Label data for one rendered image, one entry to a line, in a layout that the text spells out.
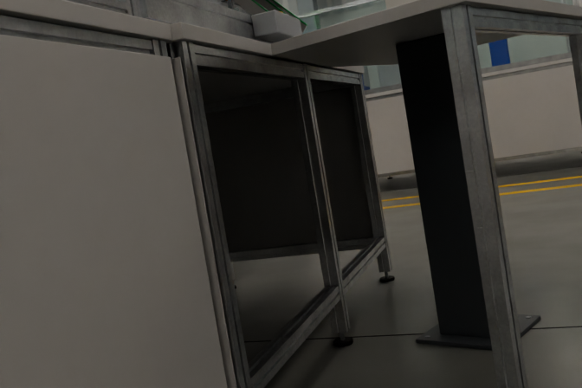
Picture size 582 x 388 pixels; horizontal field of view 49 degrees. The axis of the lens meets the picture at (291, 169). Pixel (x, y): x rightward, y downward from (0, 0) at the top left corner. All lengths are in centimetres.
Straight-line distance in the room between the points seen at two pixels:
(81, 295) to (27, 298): 10
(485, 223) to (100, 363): 80
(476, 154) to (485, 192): 8
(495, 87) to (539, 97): 36
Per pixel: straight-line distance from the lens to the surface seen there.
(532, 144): 577
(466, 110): 135
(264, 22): 173
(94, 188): 93
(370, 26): 143
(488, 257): 138
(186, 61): 120
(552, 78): 576
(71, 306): 87
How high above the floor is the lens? 62
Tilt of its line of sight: 3 degrees down
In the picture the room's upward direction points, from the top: 9 degrees counter-clockwise
